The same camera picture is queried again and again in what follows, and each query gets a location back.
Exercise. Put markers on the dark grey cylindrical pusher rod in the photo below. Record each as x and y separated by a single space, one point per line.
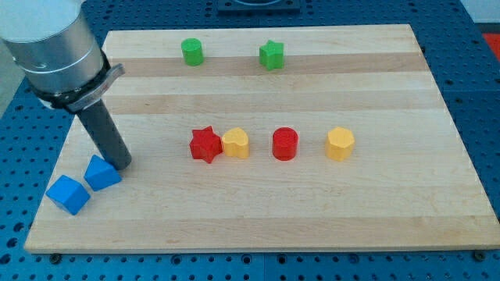
103 131

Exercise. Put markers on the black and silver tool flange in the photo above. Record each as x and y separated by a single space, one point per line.
82 97

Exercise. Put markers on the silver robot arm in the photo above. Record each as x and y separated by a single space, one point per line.
65 66

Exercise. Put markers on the blue cube block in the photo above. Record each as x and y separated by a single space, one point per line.
68 194

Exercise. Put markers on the yellow hexagon block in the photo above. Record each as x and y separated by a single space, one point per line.
339 144

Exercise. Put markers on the blue triangular block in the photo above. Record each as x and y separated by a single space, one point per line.
100 174

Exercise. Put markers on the red star block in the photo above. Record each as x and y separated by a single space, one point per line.
205 144

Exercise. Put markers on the green cylinder block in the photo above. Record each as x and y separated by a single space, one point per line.
192 51

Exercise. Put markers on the yellow heart block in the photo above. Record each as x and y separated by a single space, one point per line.
236 143

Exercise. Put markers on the dark mounting plate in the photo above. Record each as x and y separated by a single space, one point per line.
226 6

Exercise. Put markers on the green star block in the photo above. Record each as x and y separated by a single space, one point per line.
271 55

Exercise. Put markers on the red cylinder block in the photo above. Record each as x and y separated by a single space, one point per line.
285 143

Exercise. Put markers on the wooden board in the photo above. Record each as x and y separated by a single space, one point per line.
408 185

